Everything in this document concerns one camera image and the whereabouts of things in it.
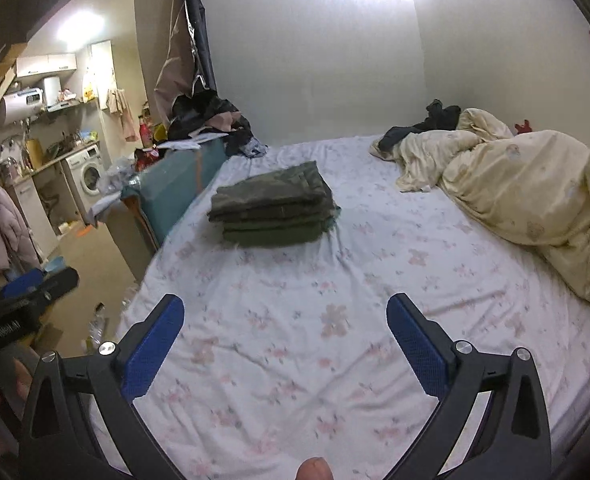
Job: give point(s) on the cream duvet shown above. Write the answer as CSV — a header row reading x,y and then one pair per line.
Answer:
x,y
520,185

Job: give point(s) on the small red toy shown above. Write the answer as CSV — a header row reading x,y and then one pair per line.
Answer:
x,y
523,126

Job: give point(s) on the grey camouflage pants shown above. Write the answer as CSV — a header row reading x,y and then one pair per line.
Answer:
x,y
270,192

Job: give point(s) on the hanging brown garment bag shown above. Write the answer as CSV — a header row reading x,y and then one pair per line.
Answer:
x,y
185,50

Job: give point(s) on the pink padded jacket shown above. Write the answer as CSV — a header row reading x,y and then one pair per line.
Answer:
x,y
0,230

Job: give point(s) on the metal cooking pot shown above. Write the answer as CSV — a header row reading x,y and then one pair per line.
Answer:
x,y
5,170

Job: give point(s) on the folded green pants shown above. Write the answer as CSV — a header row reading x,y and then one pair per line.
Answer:
x,y
275,234

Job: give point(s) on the white wall cabinet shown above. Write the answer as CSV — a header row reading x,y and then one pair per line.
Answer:
x,y
47,64

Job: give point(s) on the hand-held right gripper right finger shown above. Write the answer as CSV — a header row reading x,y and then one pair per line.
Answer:
x,y
420,342

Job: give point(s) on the white washing machine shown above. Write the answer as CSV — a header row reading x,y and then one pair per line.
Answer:
x,y
87,177

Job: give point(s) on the person's right hand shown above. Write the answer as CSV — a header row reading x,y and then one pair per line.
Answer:
x,y
316,470

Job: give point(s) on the hanging pink towel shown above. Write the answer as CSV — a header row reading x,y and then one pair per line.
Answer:
x,y
122,112

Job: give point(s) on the wooden cutting board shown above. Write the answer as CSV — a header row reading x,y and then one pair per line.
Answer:
x,y
34,154

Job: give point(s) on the pile of dark clothes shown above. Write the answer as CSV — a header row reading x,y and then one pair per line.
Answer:
x,y
210,120

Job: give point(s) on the clear plastic bottle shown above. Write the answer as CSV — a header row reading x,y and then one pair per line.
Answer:
x,y
97,325

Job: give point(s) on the white cylindrical appliance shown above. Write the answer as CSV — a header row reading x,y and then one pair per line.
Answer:
x,y
51,91

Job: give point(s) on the floral white bedsheet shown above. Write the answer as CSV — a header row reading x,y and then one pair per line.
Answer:
x,y
300,320

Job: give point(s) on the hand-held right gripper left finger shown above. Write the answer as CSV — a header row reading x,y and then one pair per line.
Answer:
x,y
152,345

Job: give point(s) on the teal storage box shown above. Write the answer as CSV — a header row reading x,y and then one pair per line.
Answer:
x,y
175,185

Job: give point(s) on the red bag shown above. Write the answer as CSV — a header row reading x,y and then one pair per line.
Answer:
x,y
147,159

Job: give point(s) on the white water heater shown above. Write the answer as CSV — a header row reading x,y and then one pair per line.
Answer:
x,y
20,105

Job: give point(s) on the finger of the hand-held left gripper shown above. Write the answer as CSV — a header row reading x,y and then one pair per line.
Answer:
x,y
62,282
22,285

